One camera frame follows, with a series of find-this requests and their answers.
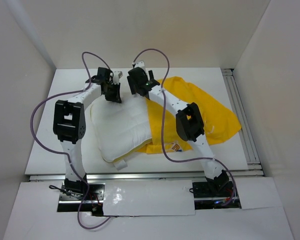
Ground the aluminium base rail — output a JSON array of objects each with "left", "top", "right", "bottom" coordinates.
[{"left": 25, "top": 67, "right": 264, "bottom": 209}]

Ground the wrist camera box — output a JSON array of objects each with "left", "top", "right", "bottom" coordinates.
[
  {"left": 132, "top": 60, "right": 146, "bottom": 71},
  {"left": 112, "top": 71, "right": 123, "bottom": 85}
]

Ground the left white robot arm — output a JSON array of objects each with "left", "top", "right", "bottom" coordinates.
[{"left": 53, "top": 67, "right": 123, "bottom": 200}]

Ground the white pillow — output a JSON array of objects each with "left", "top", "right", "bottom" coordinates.
[{"left": 89, "top": 95, "right": 152, "bottom": 171}]

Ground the yellow pikachu pillowcase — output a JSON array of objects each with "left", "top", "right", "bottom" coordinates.
[{"left": 136, "top": 76, "right": 243, "bottom": 155}]

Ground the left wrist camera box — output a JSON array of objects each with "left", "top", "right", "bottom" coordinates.
[{"left": 112, "top": 71, "right": 123, "bottom": 85}]

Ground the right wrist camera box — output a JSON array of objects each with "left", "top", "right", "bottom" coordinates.
[{"left": 132, "top": 60, "right": 146, "bottom": 71}]

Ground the white cover plate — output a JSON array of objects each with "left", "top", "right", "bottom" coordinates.
[{"left": 102, "top": 180, "right": 196, "bottom": 217}]

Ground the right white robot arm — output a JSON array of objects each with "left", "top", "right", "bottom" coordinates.
[{"left": 127, "top": 67, "right": 229, "bottom": 196}]

